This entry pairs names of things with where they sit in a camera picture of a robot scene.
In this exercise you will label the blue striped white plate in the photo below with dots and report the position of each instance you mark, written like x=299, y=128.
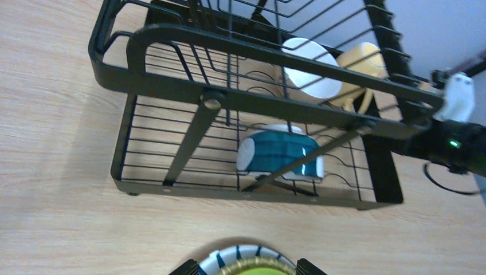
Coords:
x=220, y=258

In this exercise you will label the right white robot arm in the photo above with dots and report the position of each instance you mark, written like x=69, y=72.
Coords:
x=459, y=146

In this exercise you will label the black wire dish rack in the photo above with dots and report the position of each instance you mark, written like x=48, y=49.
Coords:
x=200, y=76

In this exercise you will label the green plate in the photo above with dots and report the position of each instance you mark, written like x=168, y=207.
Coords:
x=257, y=266

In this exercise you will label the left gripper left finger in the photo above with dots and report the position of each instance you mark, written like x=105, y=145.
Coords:
x=189, y=267

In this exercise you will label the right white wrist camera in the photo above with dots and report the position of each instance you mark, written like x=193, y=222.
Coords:
x=459, y=99

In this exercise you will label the teal patterned white bowl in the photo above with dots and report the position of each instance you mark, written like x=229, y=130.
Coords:
x=269, y=149

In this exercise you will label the yellow mug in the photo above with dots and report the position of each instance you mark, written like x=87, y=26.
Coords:
x=360, y=62

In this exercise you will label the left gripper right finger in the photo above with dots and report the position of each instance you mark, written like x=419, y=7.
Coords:
x=305, y=267

